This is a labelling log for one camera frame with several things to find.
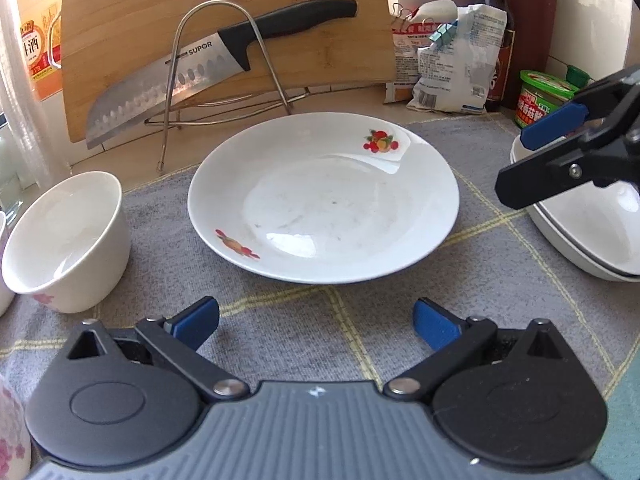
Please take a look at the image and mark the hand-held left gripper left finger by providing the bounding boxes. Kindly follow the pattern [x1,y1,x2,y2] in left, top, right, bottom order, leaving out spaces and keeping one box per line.
[66,296,250,402]

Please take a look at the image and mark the metal binder clip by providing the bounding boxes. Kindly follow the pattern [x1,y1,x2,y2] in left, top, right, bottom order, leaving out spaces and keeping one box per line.
[391,2,420,28]

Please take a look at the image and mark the metal wire rack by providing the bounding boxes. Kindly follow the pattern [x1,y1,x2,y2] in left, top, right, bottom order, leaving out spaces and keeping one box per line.
[144,1,321,172]

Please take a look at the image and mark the white printed bag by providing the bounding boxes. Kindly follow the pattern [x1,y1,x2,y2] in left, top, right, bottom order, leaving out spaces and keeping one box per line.
[406,4,510,116]

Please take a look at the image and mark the tall plastic wrap roll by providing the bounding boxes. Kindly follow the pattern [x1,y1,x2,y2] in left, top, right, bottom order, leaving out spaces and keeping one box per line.
[0,0,53,188]

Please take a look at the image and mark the grey checked towel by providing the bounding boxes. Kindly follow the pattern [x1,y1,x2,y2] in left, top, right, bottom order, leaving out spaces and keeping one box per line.
[0,112,640,480]

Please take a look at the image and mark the dark red knife block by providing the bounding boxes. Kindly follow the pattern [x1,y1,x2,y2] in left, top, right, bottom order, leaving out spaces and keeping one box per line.
[502,0,560,111]

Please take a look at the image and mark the red label white bag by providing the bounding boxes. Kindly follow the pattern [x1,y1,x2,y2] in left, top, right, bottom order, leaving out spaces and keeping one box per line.
[384,2,441,106]

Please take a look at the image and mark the orange liquid jug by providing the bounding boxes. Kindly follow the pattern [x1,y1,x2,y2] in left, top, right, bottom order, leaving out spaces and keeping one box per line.
[14,0,66,102]

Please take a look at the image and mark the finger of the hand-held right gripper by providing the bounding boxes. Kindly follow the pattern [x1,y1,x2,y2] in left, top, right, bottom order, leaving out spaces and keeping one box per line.
[496,110,640,209]
[521,66,640,152]

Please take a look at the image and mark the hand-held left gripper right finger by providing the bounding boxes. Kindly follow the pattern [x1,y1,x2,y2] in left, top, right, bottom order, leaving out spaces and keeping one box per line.
[384,298,565,402]

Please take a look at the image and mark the white bowls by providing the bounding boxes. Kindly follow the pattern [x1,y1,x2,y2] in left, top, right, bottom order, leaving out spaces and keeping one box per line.
[510,135,640,276]

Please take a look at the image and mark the teal binder clip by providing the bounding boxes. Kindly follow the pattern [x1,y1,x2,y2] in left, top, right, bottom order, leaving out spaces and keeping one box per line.
[429,20,461,47]

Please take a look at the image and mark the black handled kitchen knife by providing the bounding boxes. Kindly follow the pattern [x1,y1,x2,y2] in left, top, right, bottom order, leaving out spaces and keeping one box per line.
[85,0,359,150]

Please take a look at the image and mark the white pink flower bowl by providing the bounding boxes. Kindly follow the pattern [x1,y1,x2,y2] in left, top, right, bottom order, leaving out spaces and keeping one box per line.
[0,372,32,480]
[0,210,17,317]
[1,171,132,314]

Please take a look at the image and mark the small green container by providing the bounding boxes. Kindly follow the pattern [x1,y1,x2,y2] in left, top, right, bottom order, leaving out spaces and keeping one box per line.
[566,64,595,87]

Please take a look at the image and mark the green lid sauce jar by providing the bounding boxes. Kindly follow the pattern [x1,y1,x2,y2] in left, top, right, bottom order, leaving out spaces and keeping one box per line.
[514,70,583,130]

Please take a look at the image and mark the bamboo cutting board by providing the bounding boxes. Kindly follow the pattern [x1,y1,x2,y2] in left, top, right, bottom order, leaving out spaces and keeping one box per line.
[60,0,399,144]

